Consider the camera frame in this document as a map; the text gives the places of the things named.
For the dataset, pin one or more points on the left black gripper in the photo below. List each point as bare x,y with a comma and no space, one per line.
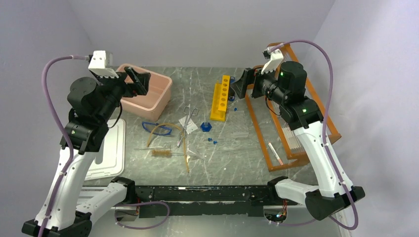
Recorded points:
141,81

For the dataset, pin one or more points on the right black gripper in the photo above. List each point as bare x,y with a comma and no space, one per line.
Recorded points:
248,77

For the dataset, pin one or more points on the blue base graduated cylinder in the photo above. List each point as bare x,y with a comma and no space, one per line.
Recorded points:
206,126

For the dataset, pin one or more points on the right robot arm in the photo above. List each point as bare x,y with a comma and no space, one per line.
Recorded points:
334,191

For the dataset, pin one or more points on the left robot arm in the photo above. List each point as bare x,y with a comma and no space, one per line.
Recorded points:
93,100

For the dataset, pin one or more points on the yellow test tube rack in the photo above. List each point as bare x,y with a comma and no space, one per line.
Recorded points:
220,99

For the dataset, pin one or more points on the clear acrylic tube rack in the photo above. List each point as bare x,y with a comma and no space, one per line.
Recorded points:
238,124

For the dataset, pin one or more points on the blue safety glasses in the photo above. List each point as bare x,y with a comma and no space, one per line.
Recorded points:
159,131

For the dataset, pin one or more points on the tan rubber tubing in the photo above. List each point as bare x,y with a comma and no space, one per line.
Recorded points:
183,141

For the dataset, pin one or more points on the metal forceps scissors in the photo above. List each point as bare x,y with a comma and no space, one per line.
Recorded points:
189,112

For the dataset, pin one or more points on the orange wooden shelf rack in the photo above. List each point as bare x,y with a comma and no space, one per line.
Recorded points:
293,104

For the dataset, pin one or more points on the white paper packet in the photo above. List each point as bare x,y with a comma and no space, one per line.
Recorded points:
190,125

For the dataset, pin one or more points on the brown test tube brush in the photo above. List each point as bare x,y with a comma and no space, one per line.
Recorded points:
160,152

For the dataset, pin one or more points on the white orange marker pen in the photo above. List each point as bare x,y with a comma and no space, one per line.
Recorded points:
275,154

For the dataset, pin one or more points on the white plastic lid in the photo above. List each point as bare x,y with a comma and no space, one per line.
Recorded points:
110,161

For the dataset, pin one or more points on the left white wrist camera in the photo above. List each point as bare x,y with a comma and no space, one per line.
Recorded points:
101,64

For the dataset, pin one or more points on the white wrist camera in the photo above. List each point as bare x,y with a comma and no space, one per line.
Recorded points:
274,57
101,64

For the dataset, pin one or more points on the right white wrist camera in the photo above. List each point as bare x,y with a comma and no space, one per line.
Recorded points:
274,57

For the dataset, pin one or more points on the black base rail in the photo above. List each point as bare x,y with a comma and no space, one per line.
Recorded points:
250,200

